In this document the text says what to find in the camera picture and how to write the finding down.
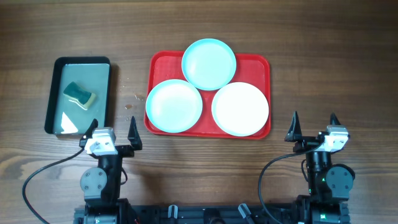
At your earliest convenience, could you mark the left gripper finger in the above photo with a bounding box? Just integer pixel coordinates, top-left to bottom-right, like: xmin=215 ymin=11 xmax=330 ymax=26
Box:
xmin=127 ymin=116 xmax=142 ymax=151
xmin=79 ymin=119 xmax=98 ymax=146

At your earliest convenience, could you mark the green yellow sponge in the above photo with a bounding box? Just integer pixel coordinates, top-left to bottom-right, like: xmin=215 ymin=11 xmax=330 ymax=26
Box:
xmin=63 ymin=82 xmax=96 ymax=110

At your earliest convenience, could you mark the light blue plate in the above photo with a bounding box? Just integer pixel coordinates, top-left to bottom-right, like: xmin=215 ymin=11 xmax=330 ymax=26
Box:
xmin=181 ymin=39 xmax=237 ymax=91
xmin=146 ymin=79 xmax=203 ymax=133

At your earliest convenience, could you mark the white plate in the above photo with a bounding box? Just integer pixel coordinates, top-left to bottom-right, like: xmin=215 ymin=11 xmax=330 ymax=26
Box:
xmin=211 ymin=82 xmax=269 ymax=137

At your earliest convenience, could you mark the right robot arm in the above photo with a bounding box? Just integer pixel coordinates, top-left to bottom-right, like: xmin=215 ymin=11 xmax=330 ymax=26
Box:
xmin=285 ymin=112 xmax=355 ymax=224

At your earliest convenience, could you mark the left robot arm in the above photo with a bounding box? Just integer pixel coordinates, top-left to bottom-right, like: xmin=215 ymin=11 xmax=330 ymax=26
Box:
xmin=73 ymin=117 xmax=142 ymax=224

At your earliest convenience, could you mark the black water tray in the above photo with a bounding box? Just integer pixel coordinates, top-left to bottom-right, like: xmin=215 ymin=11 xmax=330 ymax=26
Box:
xmin=44 ymin=56 xmax=111 ymax=135

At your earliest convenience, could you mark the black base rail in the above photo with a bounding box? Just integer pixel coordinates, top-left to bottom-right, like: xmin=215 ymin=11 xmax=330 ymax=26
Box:
xmin=73 ymin=203 xmax=351 ymax=224

